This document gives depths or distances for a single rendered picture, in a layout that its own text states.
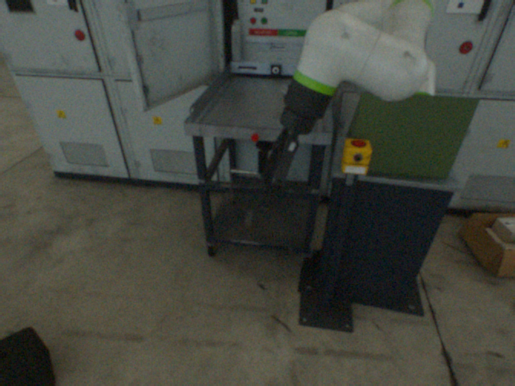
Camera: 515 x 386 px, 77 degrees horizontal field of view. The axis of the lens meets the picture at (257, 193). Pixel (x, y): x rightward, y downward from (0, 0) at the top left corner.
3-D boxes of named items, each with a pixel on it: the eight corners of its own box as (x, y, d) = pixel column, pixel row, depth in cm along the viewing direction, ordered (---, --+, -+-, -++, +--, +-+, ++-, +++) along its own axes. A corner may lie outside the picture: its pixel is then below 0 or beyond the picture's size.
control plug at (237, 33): (241, 61, 176) (240, 26, 166) (232, 60, 177) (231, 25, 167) (244, 58, 183) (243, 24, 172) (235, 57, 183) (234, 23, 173)
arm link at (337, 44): (323, 2, 64) (316, -4, 54) (381, 28, 63) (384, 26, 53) (294, 71, 71) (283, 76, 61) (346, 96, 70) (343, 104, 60)
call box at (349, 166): (365, 176, 110) (372, 149, 104) (342, 174, 111) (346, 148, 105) (363, 164, 116) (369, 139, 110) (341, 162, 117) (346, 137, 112)
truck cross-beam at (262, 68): (323, 76, 183) (324, 65, 180) (231, 72, 190) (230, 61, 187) (323, 73, 187) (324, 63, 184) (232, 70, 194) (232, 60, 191)
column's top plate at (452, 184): (441, 150, 140) (442, 146, 139) (460, 193, 114) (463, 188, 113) (336, 139, 148) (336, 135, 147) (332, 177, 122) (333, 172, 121)
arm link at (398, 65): (374, 36, 86) (398, -10, 78) (415, 54, 85) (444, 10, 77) (347, 95, 61) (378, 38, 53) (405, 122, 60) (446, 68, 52)
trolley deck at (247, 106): (331, 145, 130) (333, 132, 127) (185, 135, 138) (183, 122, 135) (328, 92, 185) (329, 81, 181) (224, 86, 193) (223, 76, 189)
